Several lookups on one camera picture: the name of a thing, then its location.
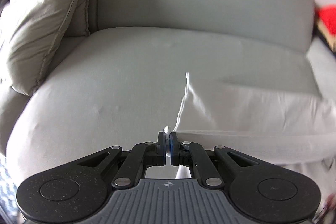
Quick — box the red folded garment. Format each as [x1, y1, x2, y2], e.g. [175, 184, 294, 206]
[316, 4, 336, 37]

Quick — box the patterned floor rug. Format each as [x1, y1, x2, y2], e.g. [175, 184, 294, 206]
[0, 155, 22, 223]

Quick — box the tan folded garment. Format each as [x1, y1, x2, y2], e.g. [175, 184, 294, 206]
[317, 19, 335, 53]

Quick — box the front olive cushion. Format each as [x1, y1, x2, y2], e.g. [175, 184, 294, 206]
[6, 0, 92, 97]

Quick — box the light grey t-shirt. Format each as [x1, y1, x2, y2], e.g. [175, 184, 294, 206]
[145, 71, 336, 188]

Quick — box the grey fabric sofa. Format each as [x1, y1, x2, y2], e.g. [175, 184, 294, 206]
[6, 0, 335, 184]

